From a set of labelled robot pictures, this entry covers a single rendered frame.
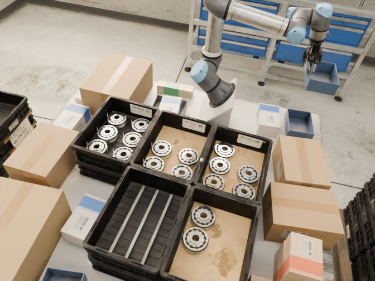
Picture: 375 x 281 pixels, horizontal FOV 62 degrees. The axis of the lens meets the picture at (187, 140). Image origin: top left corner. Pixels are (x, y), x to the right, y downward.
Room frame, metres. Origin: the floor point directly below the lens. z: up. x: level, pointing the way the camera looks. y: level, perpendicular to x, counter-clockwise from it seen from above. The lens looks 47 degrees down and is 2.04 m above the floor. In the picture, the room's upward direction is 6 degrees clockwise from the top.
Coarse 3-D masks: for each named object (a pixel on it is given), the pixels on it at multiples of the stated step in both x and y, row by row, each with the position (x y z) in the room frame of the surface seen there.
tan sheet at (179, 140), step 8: (168, 128) 1.19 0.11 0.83; (160, 136) 1.12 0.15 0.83; (168, 136) 1.13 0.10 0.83; (176, 136) 1.14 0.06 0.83; (184, 136) 1.14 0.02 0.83; (192, 136) 1.15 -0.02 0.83; (200, 136) 1.15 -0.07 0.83; (176, 144) 1.08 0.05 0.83; (184, 144) 1.08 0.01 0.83; (192, 144) 1.09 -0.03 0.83; (200, 144) 1.09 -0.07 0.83; (176, 152) 1.02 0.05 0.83; (200, 152) 1.04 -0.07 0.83; (168, 160) 0.97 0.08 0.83; (176, 160) 0.97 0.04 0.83; (168, 168) 0.92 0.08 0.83; (192, 168) 0.93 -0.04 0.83
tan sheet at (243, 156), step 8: (216, 144) 1.11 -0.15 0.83; (240, 152) 1.07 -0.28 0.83; (248, 152) 1.08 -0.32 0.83; (256, 152) 1.08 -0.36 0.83; (232, 160) 1.01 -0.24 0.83; (240, 160) 1.02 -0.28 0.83; (248, 160) 1.02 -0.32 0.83; (256, 160) 1.03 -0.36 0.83; (208, 168) 0.94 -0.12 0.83; (232, 168) 0.96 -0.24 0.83; (256, 168) 0.97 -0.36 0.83; (232, 176) 0.91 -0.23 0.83; (232, 184) 0.86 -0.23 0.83; (256, 184) 0.88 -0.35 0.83; (256, 192) 0.83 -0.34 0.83
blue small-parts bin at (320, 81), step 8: (320, 64) 1.53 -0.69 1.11; (328, 64) 1.52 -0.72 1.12; (304, 72) 1.49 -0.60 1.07; (312, 72) 1.51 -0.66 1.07; (320, 72) 1.52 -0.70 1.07; (328, 72) 1.52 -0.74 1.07; (336, 72) 1.43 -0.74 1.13; (312, 80) 1.34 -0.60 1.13; (320, 80) 1.44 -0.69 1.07; (328, 80) 1.45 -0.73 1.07; (336, 80) 1.38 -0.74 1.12; (312, 88) 1.34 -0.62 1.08; (320, 88) 1.33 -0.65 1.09; (328, 88) 1.33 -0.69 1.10; (336, 88) 1.32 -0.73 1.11
